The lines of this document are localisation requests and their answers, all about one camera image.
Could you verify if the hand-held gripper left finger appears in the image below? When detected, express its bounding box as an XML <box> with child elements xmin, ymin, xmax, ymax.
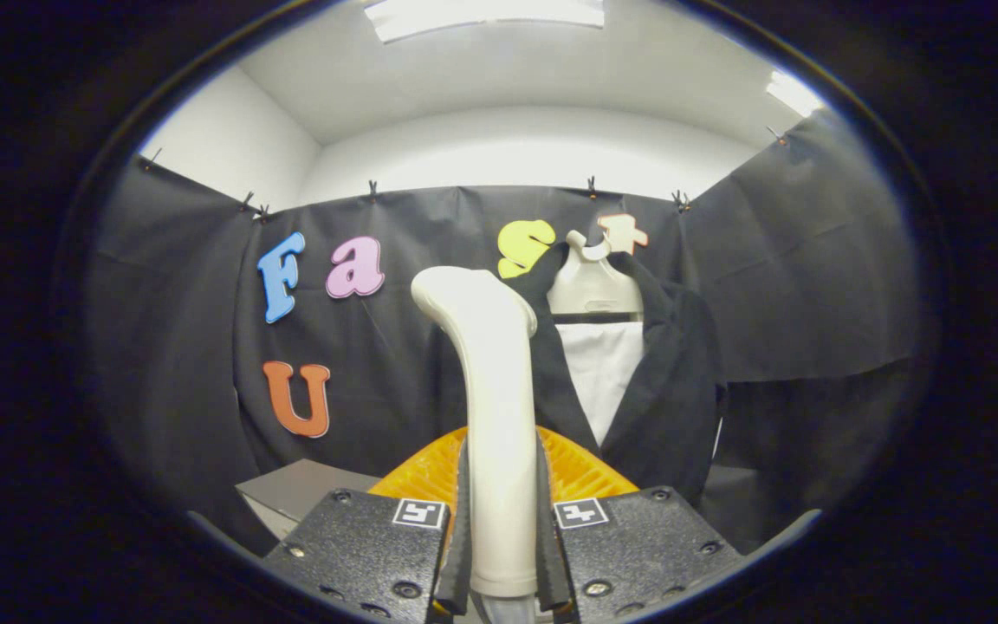
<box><xmin>261</xmin><ymin>426</ymin><xmax>472</xmax><ymax>624</ymax></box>

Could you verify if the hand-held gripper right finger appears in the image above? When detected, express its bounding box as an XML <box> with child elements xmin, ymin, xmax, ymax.
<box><xmin>536</xmin><ymin>426</ymin><xmax>742</xmax><ymax>624</ymax></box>

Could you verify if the black blazer jacket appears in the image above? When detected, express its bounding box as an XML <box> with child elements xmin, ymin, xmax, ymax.
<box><xmin>508</xmin><ymin>244</ymin><xmax>725</xmax><ymax>508</ymax></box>

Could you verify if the white garment steamer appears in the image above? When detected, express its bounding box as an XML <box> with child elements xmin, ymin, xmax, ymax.
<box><xmin>411</xmin><ymin>266</ymin><xmax>540</xmax><ymax>599</ymax></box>

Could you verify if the white padded garment form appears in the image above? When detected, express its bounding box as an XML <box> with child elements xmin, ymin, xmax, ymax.
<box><xmin>558</xmin><ymin>322</ymin><xmax>645</xmax><ymax>447</ymax></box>

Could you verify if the grey cabinet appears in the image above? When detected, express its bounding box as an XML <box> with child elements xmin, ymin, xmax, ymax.
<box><xmin>235</xmin><ymin>459</ymin><xmax>383</xmax><ymax>543</ymax></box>

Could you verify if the black backdrop cloth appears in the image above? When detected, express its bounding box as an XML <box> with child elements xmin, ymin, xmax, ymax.
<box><xmin>87</xmin><ymin>108</ymin><xmax>924</xmax><ymax>556</ymax></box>

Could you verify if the white plastic hanger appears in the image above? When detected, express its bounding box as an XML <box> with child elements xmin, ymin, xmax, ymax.
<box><xmin>547</xmin><ymin>230</ymin><xmax>645</xmax><ymax>323</ymax></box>

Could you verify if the row of black clips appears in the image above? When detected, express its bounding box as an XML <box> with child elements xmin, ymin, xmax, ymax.
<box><xmin>142</xmin><ymin>126</ymin><xmax>790</xmax><ymax>222</ymax></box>

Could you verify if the small ceiling light panel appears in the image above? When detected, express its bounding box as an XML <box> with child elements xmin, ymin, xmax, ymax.
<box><xmin>766</xmin><ymin>71</ymin><xmax>825</xmax><ymax>118</ymax></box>

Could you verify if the large ceiling light panel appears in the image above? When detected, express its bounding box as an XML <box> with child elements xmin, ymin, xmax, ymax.
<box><xmin>363</xmin><ymin>0</ymin><xmax>606</xmax><ymax>44</ymax></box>

